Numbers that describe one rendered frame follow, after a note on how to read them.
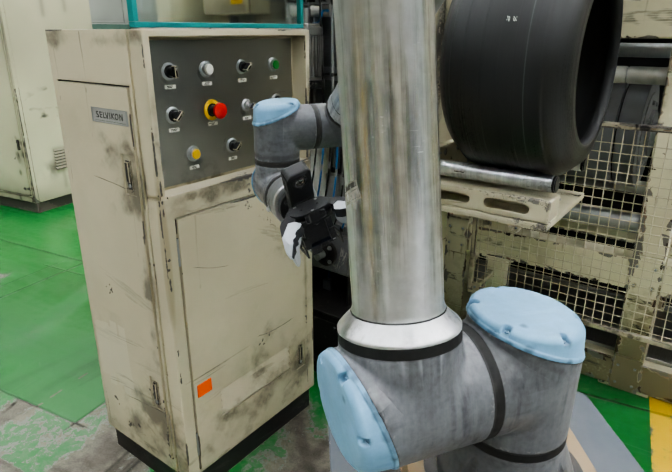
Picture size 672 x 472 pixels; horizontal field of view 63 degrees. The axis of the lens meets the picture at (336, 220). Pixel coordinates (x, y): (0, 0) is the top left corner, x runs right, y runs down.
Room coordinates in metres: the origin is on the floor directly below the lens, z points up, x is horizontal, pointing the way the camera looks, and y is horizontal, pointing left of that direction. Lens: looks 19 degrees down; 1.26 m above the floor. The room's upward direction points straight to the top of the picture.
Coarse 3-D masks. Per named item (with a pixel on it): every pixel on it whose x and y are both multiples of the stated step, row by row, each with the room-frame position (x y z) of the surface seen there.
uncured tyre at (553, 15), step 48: (480, 0) 1.34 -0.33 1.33; (528, 0) 1.27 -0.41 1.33; (576, 0) 1.25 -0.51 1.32; (480, 48) 1.30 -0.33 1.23; (528, 48) 1.23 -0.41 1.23; (576, 48) 1.24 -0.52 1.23; (480, 96) 1.30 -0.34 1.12; (528, 96) 1.23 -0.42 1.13; (576, 96) 1.69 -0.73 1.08; (480, 144) 1.36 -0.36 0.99; (528, 144) 1.28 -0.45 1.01; (576, 144) 1.33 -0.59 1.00
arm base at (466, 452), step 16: (464, 448) 0.61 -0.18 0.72; (480, 448) 0.59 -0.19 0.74; (560, 448) 0.58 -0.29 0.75; (448, 464) 0.62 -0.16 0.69; (464, 464) 0.60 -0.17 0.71; (480, 464) 0.58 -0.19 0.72; (496, 464) 0.57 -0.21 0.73; (512, 464) 0.57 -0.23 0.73; (528, 464) 0.56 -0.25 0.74; (544, 464) 0.57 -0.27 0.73; (560, 464) 0.58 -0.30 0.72
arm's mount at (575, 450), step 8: (568, 432) 0.72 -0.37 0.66; (568, 440) 0.70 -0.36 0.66; (576, 440) 0.70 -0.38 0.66; (568, 448) 0.68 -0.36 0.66; (576, 448) 0.68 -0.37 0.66; (576, 456) 0.67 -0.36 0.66; (584, 456) 0.67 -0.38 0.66; (408, 464) 0.65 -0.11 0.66; (416, 464) 0.65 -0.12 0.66; (424, 464) 0.65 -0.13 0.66; (432, 464) 0.65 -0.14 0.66; (576, 464) 0.65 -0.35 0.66; (584, 464) 0.65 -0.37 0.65; (592, 464) 0.65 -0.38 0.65
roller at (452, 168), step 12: (444, 168) 1.49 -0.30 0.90; (456, 168) 1.47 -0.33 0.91; (468, 168) 1.45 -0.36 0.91; (480, 168) 1.43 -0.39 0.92; (492, 168) 1.42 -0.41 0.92; (504, 168) 1.41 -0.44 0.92; (480, 180) 1.43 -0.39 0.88; (492, 180) 1.41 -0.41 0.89; (504, 180) 1.38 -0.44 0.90; (516, 180) 1.37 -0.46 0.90; (528, 180) 1.35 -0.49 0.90; (540, 180) 1.33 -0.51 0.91; (552, 180) 1.32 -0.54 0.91; (552, 192) 1.32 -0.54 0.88
